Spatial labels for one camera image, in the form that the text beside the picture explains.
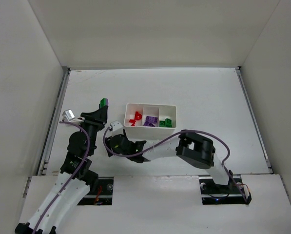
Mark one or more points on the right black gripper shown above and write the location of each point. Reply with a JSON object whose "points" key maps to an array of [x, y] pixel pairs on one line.
{"points": [[113, 145]]}

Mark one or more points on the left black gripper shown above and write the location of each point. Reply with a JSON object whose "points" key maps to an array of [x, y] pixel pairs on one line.
{"points": [[92, 119]]}

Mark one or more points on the red arch lego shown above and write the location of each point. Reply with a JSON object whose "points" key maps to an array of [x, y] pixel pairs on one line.
{"points": [[138, 116]]}

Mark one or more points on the purple studded lego brick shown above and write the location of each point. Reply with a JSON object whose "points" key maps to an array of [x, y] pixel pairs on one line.
{"points": [[151, 119]]}

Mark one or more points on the green lego plate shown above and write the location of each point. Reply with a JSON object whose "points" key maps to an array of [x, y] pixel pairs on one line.
{"points": [[161, 123]]}

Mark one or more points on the purple round flower lego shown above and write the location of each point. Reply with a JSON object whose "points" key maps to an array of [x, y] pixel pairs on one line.
{"points": [[148, 124]]}

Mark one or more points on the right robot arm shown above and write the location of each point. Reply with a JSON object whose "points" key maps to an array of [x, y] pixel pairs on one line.
{"points": [[192, 146]]}

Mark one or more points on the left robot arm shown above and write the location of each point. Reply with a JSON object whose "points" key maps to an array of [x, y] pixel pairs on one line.
{"points": [[75, 179]]}

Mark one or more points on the white compartment tray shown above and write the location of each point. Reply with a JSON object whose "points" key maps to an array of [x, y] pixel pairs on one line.
{"points": [[143, 132]]}

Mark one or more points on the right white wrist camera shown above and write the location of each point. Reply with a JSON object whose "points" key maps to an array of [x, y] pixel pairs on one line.
{"points": [[115, 126]]}

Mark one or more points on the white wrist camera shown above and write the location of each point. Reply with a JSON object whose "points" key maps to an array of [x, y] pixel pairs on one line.
{"points": [[115, 126], [68, 116]]}

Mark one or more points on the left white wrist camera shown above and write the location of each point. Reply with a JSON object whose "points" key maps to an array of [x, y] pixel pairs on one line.
{"points": [[68, 116]]}

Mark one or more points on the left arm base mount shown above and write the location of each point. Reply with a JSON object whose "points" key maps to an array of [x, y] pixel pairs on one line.
{"points": [[102, 195]]}

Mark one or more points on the left aluminium rail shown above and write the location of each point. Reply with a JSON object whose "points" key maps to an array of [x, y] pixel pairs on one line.
{"points": [[48, 143]]}

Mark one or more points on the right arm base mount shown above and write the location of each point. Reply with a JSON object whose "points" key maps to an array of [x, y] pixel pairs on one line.
{"points": [[234, 193]]}

